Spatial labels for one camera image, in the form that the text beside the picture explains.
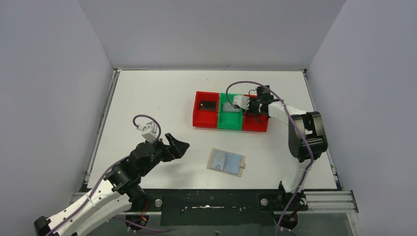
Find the black credit card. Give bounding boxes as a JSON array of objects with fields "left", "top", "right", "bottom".
[{"left": 199, "top": 101, "right": 217, "bottom": 112}]

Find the left red plastic bin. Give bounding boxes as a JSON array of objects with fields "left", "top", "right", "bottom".
[{"left": 192, "top": 91, "right": 220, "bottom": 129}]

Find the silver credit card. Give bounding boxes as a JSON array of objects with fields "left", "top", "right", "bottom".
[{"left": 222, "top": 102, "right": 240, "bottom": 113}]

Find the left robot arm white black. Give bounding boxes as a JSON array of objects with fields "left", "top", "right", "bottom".
[{"left": 34, "top": 133, "right": 190, "bottom": 236}]

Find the red plastic bin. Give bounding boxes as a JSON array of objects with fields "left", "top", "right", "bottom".
[
  {"left": 242, "top": 94, "right": 269, "bottom": 132},
  {"left": 192, "top": 91, "right": 220, "bottom": 129}
]

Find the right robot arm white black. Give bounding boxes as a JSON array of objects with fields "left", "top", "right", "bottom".
[{"left": 246, "top": 85, "right": 328, "bottom": 210}]

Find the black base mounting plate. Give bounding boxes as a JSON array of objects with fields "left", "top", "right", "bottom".
[{"left": 81, "top": 180, "right": 310, "bottom": 227}]

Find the green plastic bin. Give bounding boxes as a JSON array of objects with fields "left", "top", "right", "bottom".
[{"left": 217, "top": 93, "right": 243, "bottom": 130}]

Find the right red plastic bin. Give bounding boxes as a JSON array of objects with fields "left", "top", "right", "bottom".
[{"left": 242, "top": 94, "right": 269, "bottom": 132}]

